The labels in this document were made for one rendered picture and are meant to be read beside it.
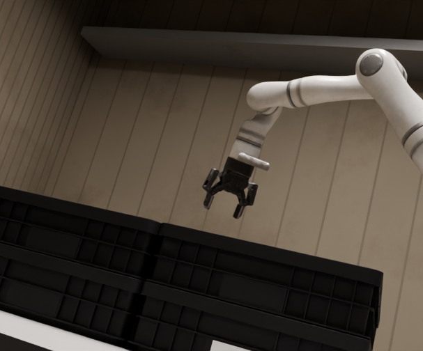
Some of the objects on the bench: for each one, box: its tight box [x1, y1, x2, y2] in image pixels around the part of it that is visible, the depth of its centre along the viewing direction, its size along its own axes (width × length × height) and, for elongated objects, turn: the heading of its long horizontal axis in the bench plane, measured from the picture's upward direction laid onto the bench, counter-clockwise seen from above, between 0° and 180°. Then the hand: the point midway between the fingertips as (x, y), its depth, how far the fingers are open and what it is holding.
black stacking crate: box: [0, 237, 146, 348], centre depth 121 cm, size 40×30×12 cm
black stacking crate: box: [127, 281, 371, 351], centre depth 108 cm, size 40×30×12 cm
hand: (221, 211), depth 152 cm, fingers open, 9 cm apart
